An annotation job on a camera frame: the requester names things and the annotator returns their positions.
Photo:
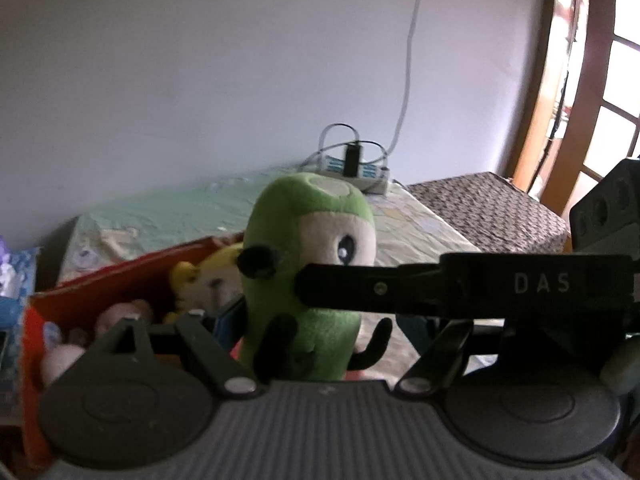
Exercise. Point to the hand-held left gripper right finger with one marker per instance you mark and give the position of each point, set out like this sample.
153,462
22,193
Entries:
417,335

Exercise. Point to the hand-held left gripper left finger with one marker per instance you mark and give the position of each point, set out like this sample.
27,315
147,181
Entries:
229,325

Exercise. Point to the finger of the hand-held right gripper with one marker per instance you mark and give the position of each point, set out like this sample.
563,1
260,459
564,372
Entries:
360,290

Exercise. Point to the yellow plush bear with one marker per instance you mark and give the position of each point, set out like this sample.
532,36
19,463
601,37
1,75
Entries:
210,275

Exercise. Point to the green plush toy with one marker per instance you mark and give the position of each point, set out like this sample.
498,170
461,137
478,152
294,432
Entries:
300,220

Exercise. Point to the pink plush bear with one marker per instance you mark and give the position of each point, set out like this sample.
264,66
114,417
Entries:
125,311

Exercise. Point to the red cardboard box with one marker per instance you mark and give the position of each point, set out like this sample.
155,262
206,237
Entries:
125,275

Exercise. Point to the small pink white plush toy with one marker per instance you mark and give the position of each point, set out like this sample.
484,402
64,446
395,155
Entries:
62,361

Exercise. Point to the brown patterned covered box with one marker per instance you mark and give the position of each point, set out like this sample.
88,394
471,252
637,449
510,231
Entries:
490,215

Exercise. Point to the white power strip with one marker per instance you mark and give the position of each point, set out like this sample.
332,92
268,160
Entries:
374,175

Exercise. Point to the black charger plug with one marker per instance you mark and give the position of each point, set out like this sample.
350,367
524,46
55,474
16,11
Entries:
353,160

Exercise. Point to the light green printed bedsheet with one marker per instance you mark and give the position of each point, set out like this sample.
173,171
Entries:
165,210

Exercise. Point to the blue patterned packet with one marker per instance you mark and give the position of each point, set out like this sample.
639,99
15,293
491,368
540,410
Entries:
17,280

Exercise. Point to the wooden window frame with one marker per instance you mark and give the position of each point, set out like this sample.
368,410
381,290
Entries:
565,60

